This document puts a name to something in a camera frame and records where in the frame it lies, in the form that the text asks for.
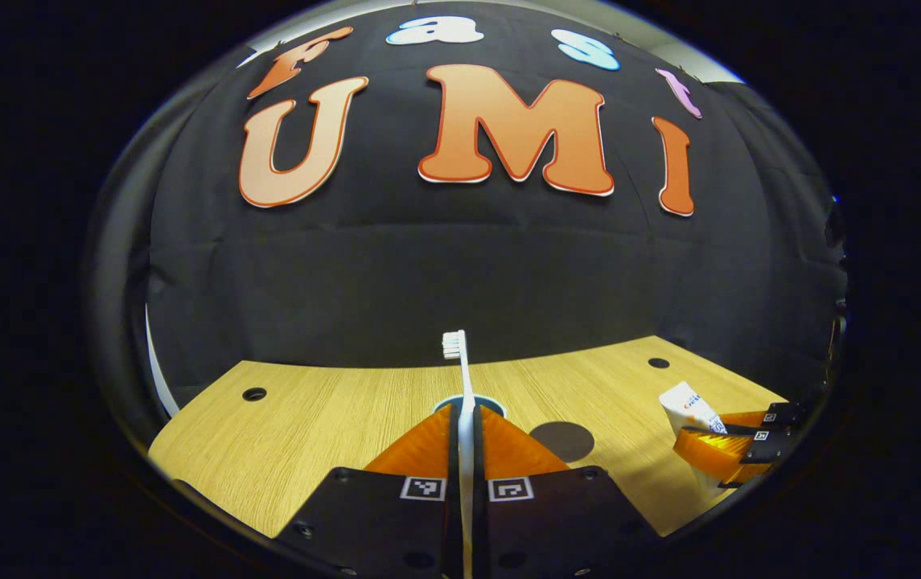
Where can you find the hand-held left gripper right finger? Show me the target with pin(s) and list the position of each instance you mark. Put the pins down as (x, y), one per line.
(557, 523)

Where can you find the dark round coaster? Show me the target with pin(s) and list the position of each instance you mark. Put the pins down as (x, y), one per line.
(565, 442)

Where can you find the black backdrop cloth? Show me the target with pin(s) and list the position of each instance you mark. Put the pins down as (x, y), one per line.
(428, 281)

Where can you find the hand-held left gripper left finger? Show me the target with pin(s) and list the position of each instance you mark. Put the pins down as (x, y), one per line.
(380, 523)

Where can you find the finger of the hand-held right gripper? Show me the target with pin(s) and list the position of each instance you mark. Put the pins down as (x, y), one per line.
(778, 414)
(717, 454)

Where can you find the white toothbrush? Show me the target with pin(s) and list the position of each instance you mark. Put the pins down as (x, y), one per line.
(466, 386)

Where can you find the white toothpaste tube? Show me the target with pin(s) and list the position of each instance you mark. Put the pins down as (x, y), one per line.
(685, 406)

